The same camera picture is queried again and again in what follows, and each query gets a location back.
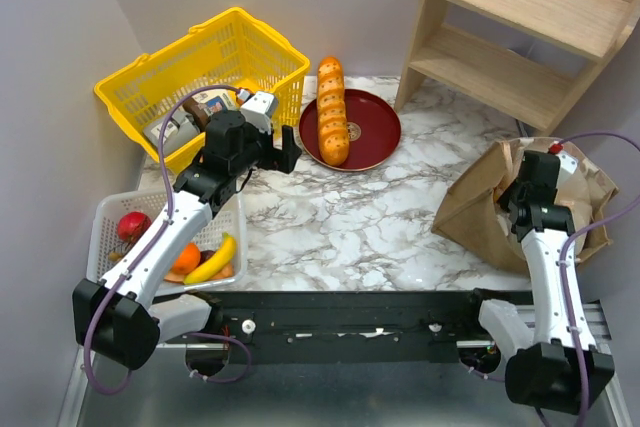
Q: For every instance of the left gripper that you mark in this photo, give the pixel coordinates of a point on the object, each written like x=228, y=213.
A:
x=279, y=156

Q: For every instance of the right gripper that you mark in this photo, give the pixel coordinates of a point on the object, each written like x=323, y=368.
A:
x=513, y=212

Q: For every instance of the burlap tote bag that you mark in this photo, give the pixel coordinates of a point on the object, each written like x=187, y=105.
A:
x=467, y=213

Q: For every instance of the peach plastic grocery bag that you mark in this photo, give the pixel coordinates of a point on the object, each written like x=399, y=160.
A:
x=573, y=193

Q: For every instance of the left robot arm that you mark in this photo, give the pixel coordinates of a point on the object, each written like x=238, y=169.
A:
x=116, y=316

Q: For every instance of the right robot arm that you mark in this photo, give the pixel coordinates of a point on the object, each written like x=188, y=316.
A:
x=555, y=364

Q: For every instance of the long orange bread loaf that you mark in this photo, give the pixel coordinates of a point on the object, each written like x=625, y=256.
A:
x=332, y=129

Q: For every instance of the white carton in basket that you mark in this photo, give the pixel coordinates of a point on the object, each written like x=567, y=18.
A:
x=217, y=100

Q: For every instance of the dark red round plate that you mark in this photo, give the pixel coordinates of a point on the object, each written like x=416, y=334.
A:
x=374, y=129

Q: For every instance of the brown bottle in basket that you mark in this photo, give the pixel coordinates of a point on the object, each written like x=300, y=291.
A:
x=198, y=112

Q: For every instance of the grey box in basket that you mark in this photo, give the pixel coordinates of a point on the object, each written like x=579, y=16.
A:
x=181, y=129

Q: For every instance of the front yellow banana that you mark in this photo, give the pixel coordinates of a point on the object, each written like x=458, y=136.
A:
x=218, y=266

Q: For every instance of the yellow plastic shopping basket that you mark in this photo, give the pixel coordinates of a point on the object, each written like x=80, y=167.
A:
x=231, y=48

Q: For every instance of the orange fruit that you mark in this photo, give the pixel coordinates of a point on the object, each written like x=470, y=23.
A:
x=188, y=260

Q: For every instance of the wooden shelf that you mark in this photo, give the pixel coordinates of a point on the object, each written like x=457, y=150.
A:
x=490, y=72

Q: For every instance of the white plastic fruit basket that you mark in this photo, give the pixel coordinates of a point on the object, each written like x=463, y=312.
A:
x=104, y=239

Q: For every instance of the longan bunch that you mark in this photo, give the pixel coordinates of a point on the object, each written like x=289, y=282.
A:
x=119, y=253

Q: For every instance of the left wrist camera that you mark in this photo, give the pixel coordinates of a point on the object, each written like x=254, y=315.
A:
x=259, y=110

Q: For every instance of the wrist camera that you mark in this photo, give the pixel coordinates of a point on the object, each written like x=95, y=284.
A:
x=259, y=110
x=568, y=164

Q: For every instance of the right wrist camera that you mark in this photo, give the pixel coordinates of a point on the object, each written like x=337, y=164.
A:
x=568, y=164

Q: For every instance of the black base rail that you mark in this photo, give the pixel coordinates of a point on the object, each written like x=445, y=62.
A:
x=354, y=327

